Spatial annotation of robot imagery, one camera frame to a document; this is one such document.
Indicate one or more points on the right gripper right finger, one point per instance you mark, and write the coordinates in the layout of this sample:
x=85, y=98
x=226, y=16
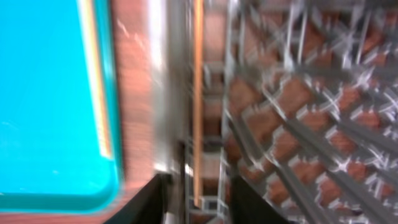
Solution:
x=246, y=206

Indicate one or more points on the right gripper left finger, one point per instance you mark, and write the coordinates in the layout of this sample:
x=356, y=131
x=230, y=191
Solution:
x=148, y=206

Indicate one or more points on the grey dishwasher rack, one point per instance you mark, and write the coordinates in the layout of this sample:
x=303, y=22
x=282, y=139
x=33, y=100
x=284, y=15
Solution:
x=299, y=99

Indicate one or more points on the teal plastic tray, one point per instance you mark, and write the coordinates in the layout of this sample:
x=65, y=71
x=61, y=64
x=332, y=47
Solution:
x=50, y=155

